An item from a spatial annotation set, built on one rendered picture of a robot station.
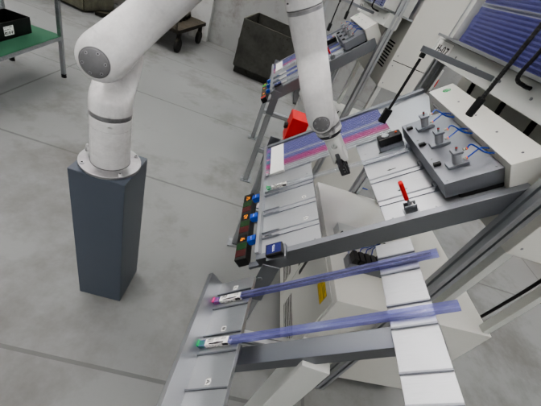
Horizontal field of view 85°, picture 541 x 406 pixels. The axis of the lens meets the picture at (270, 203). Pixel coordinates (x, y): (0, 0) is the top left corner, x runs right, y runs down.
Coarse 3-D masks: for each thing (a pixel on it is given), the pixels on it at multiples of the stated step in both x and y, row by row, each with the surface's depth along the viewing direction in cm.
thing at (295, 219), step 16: (272, 176) 121; (288, 176) 116; (272, 192) 113; (288, 192) 109; (304, 192) 105; (272, 208) 104; (288, 208) 102; (304, 208) 98; (272, 224) 99; (288, 224) 96; (304, 224) 93; (272, 240) 93; (288, 240) 90; (304, 240) 88
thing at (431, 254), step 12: (420, 252) 55; (432, 252) 54; (372, 264) 58; (384, 264) 57; (396, 264) 56; (312, 276) 63; (324, 276) 62; (336, 276) 61; (348, 276) 60; (264, 288) 68; (276, 288) 66; (288, 288) 65; (216, 300) 72
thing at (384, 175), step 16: (416, 96) 123; (400, 112) 118; (416, 112) 114; (400, 128) 110; (368, 144) 111; (384, 160) 100; (400, 160) 97; (416, 160) 94; (368, 176) 97; (384, 176) 94; (400, 176) 91; (416, 176) 88; (384, 192) 89; (400, 192) 86; (416, 192) 84; (432, 192) 81; (384, 208) 84; (400, 208) 82
